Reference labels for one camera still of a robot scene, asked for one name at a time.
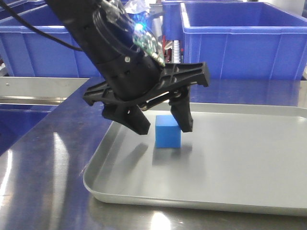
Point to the grey plastic tray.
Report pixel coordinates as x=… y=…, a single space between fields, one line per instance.
x=239 y=158

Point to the blue plastic bin upper right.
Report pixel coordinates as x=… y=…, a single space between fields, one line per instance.
x=244 y=40

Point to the blue plastic bin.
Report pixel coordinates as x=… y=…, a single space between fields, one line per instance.
x=244 y=40
x=17 y=119
x=28 y=54

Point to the steel shelf front rail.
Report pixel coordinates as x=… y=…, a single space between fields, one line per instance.
x=37 y=90

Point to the blue plastic bin upper middle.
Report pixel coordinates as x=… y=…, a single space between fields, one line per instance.
x=28 y=54

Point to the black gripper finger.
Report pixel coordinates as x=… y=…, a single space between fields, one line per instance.
x=180 y=109
x=130 y=116

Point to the blue bin behind right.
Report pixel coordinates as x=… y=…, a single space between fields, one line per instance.
x=172 y=25

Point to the blue cube block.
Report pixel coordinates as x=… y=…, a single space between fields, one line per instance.
x=167 y=132

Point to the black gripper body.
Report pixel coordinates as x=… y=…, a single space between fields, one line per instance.
x=137 y=80

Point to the blue plastic bin lower left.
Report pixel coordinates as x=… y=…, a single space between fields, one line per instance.
x=17 y=119

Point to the green circuit board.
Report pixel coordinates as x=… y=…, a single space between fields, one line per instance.
x=147 y=42

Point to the white roller track right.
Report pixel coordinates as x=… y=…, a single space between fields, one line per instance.
x=177 y=53

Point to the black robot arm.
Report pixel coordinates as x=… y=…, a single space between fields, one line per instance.
x=98 y=25

